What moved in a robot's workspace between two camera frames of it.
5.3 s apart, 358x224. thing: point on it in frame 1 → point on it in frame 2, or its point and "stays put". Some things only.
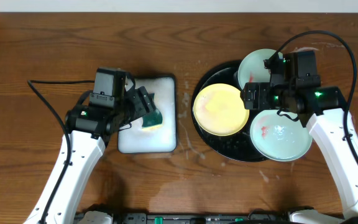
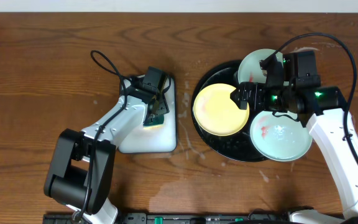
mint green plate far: [252, 68] stays put
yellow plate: [219, 110] stays put
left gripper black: [142, 101] → [155, 106]
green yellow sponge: [153, 121] stays put
